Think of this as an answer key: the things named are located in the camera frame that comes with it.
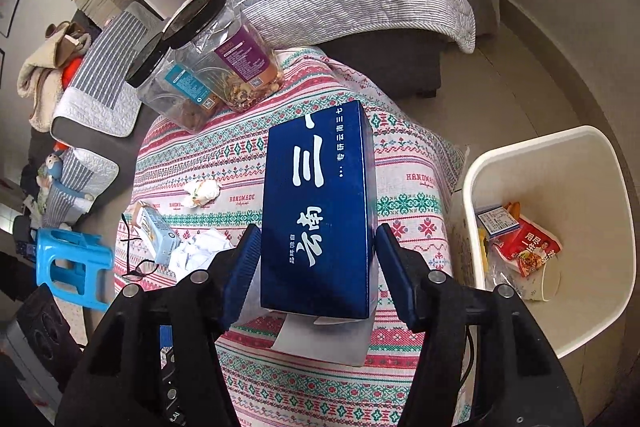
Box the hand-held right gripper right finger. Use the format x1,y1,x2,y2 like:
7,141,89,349
375,223,583,427

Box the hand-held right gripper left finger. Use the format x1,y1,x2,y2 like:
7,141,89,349
55,224,263,427

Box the yellow wrapper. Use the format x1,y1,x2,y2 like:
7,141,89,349
477,227,493,280

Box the dark blue carton box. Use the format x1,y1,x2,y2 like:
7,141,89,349
260,100,378,368

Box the clear plastic bottle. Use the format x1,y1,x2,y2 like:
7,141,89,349
485,252,526,294

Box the small white blue-edged box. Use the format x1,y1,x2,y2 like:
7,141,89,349
474,204,521,239

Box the red instant noodle bowl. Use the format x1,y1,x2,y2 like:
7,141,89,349
492,214,563,278

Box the floral paper cup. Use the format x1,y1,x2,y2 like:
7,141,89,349
515,264,562,303

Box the white plastic bin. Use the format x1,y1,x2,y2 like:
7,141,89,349
450,125,630,360

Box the crumpled white paper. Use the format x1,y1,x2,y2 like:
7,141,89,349
167,229,236,283

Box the patterned tablecloth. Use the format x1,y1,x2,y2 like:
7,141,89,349
114,47,473,427

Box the light blue carton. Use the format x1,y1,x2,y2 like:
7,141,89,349
129,202,182,265

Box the small crumpled tissue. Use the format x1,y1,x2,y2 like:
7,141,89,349
185,179,221,208

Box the black eyeglasses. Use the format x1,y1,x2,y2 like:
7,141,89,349
117,212,173,283

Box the black appliance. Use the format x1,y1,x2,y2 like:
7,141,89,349
15,286,84,389

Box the blue plastic stool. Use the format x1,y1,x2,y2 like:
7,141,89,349
35,228,116,312

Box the striped grey sofa cover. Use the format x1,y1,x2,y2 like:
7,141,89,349
52,2,168,138
42,147,121,228

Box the teal label plastic jar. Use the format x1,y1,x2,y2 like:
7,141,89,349
125,32,226,132

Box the grey sofa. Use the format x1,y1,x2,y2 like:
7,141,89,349
27,0,476,228

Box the small stuffed doll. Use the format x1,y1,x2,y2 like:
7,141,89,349
37,151,69,188

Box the purple label plastic jar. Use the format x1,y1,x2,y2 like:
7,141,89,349
162,0,287,114

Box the pile of clothes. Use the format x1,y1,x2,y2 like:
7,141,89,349
17,21,93,130

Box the black cable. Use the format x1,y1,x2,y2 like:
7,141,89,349
457,324,475,390

